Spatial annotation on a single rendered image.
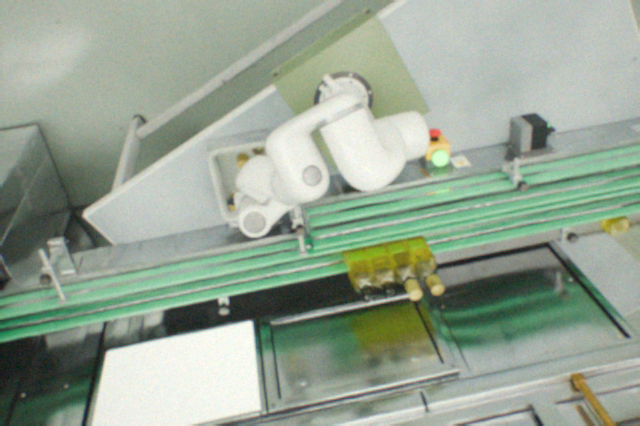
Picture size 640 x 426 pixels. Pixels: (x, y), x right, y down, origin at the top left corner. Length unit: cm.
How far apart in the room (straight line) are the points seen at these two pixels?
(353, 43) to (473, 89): 42
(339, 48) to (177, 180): 59
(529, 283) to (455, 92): 59
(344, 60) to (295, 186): 56
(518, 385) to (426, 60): 86
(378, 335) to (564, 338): 47
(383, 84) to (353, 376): 74
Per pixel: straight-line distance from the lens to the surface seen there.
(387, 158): 101
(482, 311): 173
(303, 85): 154
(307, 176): 104
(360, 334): 162
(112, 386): 168
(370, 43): 153
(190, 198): 176
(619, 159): 186
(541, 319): 172
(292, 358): 158
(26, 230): 214
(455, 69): 173
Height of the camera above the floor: 228
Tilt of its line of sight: 58 degrees down
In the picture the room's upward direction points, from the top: 162 degrees clockwise
